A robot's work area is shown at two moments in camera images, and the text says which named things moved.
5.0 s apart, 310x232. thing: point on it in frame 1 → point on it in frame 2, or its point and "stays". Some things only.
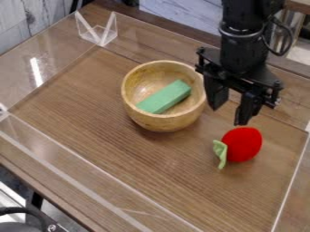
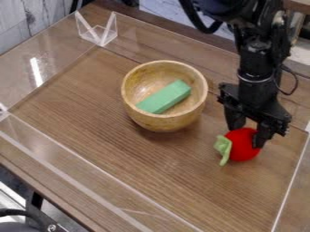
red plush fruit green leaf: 240,145 stays
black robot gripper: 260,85 → 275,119
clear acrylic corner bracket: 98,35 stays
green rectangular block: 160,101 stays
